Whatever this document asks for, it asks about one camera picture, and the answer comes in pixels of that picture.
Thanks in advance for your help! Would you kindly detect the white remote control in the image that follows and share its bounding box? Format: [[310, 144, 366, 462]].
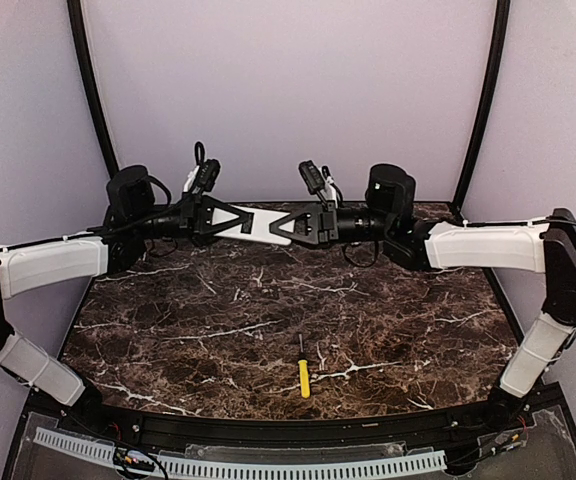
[[216, 204, 291, 246]]

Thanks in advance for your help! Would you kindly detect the black front table rail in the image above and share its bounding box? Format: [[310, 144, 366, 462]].
[[57, 394, 539, 454]]

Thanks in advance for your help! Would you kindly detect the black frame post left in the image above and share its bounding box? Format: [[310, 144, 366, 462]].
[[66, 0, 119, 178]]

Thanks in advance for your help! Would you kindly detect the yellow handled screwdriver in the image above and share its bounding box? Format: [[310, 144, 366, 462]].
[[298, 333, 311, 399]]

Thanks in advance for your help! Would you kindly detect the black frame post right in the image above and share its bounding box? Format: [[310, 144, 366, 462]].
[[451, 0, 511, 214]]

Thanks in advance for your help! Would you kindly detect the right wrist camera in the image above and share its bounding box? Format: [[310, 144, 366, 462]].
[[298, 160, 343, 206]]

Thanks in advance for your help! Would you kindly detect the white slotted cable duct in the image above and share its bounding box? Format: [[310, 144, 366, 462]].
[[33, 427, 446, 479]]

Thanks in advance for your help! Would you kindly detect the black frame post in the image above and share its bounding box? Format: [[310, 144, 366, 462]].
[[451, 0, 511, 214], [66, 0, 119, 178]]

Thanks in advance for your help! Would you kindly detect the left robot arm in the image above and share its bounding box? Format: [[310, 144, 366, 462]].
[[0, 159, 257, 431]]

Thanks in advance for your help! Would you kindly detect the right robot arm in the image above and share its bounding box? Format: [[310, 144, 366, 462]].
[[268, 161, 576, 428]]

